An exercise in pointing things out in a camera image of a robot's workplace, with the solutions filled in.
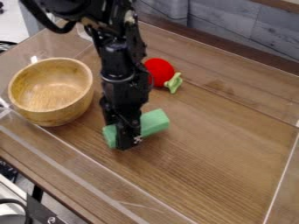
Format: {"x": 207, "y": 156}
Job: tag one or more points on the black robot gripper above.
{"x": 125, "y": 90}

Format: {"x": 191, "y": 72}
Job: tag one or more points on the green rectangular block stick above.
{"x": 155, "y": 122}

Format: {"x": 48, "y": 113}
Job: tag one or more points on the light wooden bowl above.
{"x": 50, "y": 91}

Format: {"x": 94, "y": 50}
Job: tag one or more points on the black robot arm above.
{"x": 109, "y": 22}

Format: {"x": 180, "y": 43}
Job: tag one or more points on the red plush strawberry toy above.
{"x": 163, "y": 76}

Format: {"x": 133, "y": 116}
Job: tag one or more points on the clear acrylic table barrier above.
{"x": 223, "y": 167}

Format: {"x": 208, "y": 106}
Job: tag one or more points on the black table clamp mount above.
{"x": 20, "y": 209}

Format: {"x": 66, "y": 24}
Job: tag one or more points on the grey post behind table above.
{"x": 32, "y": 25}

